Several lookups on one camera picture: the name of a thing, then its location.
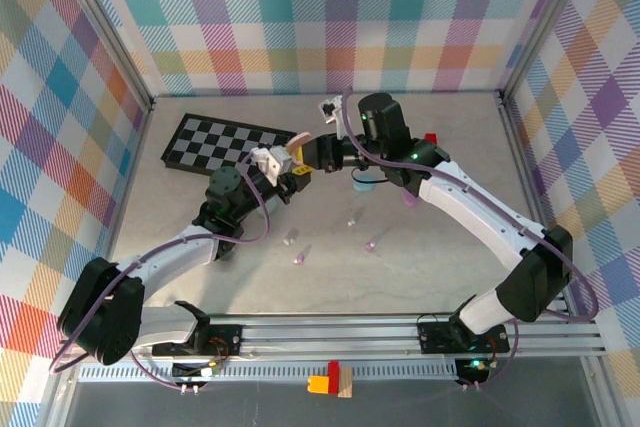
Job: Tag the pink earbud charging case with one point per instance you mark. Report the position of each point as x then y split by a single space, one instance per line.
300 140

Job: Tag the blue earbud charging case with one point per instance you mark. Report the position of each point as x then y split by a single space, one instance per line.
363 183

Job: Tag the purple earbud charging case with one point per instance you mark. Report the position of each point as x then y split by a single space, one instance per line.
410 200

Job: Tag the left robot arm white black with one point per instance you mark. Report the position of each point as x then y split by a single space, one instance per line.
165 259

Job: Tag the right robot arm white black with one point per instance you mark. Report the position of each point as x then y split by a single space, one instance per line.
475 207

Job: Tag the black grey folding chessboard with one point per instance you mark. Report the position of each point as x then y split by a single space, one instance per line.
215 144

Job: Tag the small red block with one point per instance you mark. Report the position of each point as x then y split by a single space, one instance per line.
430 138

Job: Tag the red toy brick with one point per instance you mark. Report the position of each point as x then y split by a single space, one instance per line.
333 372

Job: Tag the yellow toy brick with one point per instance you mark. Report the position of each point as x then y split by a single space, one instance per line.
317 383

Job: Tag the wooden block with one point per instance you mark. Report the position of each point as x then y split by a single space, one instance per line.
345 383

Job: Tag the aluminium side floor rail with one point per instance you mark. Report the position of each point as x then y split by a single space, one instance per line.
121 212
517 147

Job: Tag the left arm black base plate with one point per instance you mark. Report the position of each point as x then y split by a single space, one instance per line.
225 339

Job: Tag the aluminium mounting rail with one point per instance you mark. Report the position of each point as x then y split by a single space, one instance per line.
325 337

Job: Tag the aluminium frame post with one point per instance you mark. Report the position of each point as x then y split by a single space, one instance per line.
111 32
544 22

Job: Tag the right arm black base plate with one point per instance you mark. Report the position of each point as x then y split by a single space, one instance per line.
435 339

